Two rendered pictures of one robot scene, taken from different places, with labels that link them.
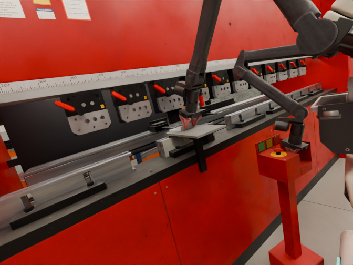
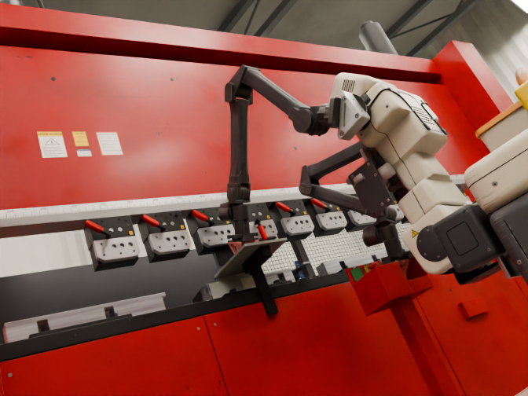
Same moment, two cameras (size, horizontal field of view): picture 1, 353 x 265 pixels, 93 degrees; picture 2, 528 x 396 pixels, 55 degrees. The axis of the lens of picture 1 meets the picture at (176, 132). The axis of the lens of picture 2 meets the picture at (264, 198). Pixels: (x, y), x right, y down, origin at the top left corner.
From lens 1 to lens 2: 1.19 m
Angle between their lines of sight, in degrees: 35
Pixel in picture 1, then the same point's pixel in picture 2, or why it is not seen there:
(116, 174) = not seen: hidden behind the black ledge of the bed
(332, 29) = (306, 113)
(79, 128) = (105, 252)
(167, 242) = not seen: outside the picture
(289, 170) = (386, 280)
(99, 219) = (125, 342)
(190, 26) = not seen: hidden behind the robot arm
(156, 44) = (193, 173)
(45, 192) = (61, 321)
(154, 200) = (198, 338)
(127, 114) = (159, 243)
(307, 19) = (293, 111)
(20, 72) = (56, 199)
